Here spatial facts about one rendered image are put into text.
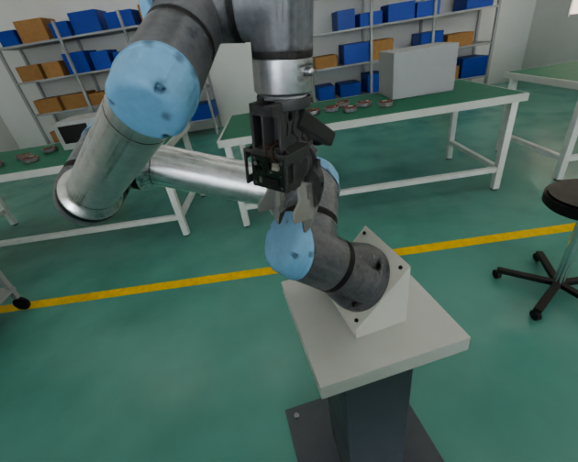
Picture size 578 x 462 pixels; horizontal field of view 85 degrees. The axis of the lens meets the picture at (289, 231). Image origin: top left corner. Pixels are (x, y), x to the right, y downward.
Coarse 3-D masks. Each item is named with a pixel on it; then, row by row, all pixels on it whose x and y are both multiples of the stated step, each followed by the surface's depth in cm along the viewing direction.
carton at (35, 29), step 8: (16, 24) 472; (24, 24) 473; (32, 24) 474; (40, 24) 475; (24, 32) 478; (32, 32) 479; (40, 32) 480; (48, 32) 484; (24, 40) 483; (32, 40) 484; (40, 40) 485
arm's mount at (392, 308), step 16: (368, 240) 72; (400, 272) 62; (400, 288) 62; (336, 304) 73; (384, 304) 63; (400, 304) 65; (352, 320) 66; (368, 320) 64; (384, 320) 66; (400, 320) 67
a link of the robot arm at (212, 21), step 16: (144, 0) 34; (160, 0) 31; (176, 0) 31; (192, 0) 31; (208, 0) 33; (224, 0) 33; (144, 16) 35; (208, 16) 32; (224, 16) 34; (224, 32) 36
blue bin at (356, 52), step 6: (354, 42) 540; (360, 42) 512; (366, 42) 508; (342, 48) 518; (348, 48) 510; (354, 48) 511; (360, 48) 511; (366, 48) 512; (342, 54) 525; (348, 54) 515; (354, 54) 516; (360, 54) 516; (366, 54) 517; (342, 60) 532; (348, 60) 520; (354, 60) 521; (360, 60) 521; (366, 60) 522
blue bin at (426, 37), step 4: (420, 32) 538; (424, 32) 520; (428, 32) 505; (436, 32) 506; (440, 32) 506; (412, 36) 540; (416, 36) 526; (420, 36) 510; (424, 36) 508; (428, 36) 508; (436, 36) 508; (440, 36) 509; (412, 40) 543; (416, 40) 529; (420, 40) 513; (424, 40) 511; (428, 40) 511; (436, 40) 512; (440, 40) 512; (412, 44) 545; (416, 44) 531; (420, 44) 514
